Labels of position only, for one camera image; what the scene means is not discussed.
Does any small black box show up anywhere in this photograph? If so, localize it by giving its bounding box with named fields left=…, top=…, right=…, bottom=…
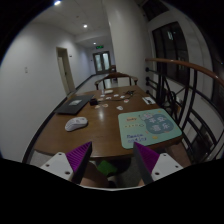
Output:
left=89, top=98, right=98, bottom=106

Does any beige side door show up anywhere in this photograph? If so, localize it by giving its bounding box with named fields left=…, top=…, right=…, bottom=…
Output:
left=56, top=47, right=75, bottom=95

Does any white paper booklet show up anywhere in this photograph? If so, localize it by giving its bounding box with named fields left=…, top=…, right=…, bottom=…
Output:
left=142, top=97, right=156, bottom=105

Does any white computer mouse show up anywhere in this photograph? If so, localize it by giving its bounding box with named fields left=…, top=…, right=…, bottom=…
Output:
left=65, top=117, right=88, bottom=132

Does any wooden armchair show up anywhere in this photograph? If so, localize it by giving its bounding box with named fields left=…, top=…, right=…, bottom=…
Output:
left=94, top=71, right=139, bottom=91

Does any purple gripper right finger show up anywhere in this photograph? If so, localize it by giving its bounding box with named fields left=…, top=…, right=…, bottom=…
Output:
left=132, top=141, right=185, bottom=186

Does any green printed mouse pad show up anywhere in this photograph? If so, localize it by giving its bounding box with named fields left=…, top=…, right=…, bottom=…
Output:
left=118, top=108, right=182, bottom=149

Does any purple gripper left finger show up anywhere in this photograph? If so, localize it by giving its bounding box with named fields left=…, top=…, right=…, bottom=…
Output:
left=40, top=141, right=93, bottom=185

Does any green exit sign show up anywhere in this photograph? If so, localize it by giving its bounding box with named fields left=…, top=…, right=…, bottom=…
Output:
left=96, top=45, right=104, bottom=49

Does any dark closed laptop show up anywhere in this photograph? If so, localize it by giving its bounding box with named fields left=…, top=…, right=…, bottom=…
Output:
left=55, top=95, right=92, bottom=115

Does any wooden stair handrail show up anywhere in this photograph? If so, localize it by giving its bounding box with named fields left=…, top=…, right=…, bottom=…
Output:
left=144, top=57, right=224, bottom=88

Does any double glass door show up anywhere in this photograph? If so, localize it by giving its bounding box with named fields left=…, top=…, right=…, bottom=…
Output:
left=93, top=51, right=111, bottom=74

